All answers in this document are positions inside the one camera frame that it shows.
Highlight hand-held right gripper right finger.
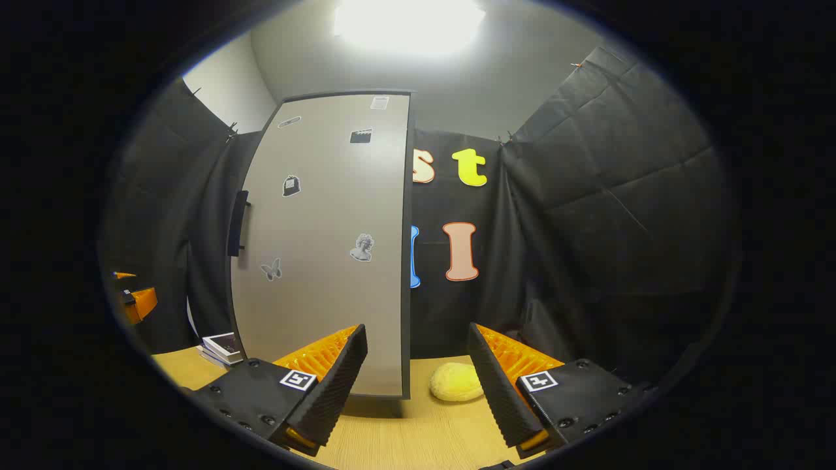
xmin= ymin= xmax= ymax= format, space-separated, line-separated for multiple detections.
xmin=467 ymin=322 xmax=654 ymax=461

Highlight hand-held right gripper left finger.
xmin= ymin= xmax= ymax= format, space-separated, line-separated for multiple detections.
xmin=189 ymin=324 xmax=368 ymax=458

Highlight grey cabinet door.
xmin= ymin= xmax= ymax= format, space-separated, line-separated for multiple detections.
xmin=226 ymin=91 xmax=407 ymax=399

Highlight dark grey cabinet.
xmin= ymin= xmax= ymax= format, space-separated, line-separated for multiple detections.
xmin=400 ymin=91 xmax=415 ymax=400

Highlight yellow round sponge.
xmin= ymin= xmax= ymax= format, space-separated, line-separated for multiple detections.
xmin=429 ymin=362 xmax=485 ymax=403

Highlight beige cover book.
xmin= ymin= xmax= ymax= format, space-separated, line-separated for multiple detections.
xmin=197 ymin=345 xmax=231 ymax=369

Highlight white portrait cover book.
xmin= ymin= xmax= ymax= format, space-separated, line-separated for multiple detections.
xmin=202 ymin=332 xmax=244 ymax=364

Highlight black backdrop cloth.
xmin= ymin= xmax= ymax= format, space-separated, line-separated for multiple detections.
xmin=98 ymin=46 xmax=739 ymax=386

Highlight ceiling light panel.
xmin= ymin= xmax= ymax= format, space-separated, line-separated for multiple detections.
xmin=333 ymin=0 xmax=487 ymax=58

